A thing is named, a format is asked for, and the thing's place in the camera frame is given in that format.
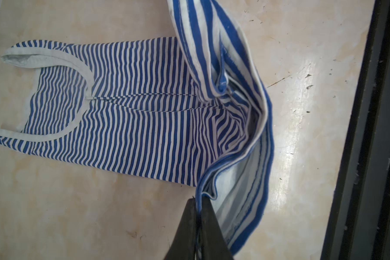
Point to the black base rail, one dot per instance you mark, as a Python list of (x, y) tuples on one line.
[(359, 221)]

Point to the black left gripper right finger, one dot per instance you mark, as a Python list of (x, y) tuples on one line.
[(212, 243)]

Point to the navy striped tank top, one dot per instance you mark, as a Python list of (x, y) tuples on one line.
[(189, 109)]

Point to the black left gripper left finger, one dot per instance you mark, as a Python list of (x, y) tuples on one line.
[(183, 246)]

